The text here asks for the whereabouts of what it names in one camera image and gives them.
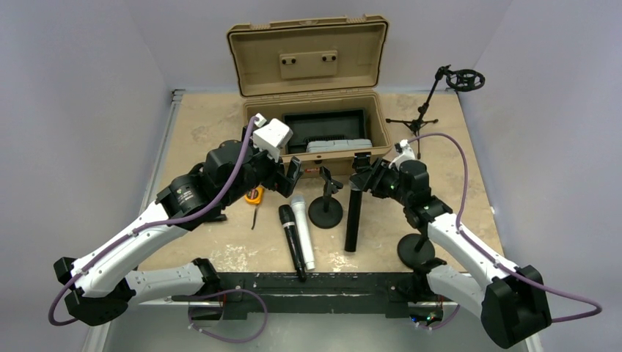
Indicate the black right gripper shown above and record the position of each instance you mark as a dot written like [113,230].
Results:
[371,178]

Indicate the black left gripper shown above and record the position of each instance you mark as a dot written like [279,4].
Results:
[282,182]

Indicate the white handheld microphone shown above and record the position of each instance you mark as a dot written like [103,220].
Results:
[299,208]

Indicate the silver-head black microphone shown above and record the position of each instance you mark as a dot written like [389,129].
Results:
[353,220]

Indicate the black handheld microphone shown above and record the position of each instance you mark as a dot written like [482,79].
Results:
[288,222]

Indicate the black round-base mic stand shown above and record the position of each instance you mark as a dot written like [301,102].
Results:
[325,211]

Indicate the black tripod mic stand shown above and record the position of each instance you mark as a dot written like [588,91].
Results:
[463,80]

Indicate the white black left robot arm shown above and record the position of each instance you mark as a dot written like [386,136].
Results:
[100,286]

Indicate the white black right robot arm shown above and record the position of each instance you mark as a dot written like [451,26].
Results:
[449,260]

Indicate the yellow tape measure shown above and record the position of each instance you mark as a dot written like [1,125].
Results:
[255,198]

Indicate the grey plastic case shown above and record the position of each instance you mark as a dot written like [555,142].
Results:
[338,145]

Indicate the black T-shaped pipe fitting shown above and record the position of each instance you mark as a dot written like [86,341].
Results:
[215,218]

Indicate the tan plastic toolbox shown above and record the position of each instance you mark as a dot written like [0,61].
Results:
[312,65]

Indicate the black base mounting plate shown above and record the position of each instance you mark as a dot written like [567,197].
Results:
[391,294]

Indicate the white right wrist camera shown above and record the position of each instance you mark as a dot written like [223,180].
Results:
[404,153]

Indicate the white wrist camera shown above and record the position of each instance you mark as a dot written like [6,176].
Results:
[404,153]
[271,136]

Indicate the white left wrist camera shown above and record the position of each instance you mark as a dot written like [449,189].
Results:
[271,136]

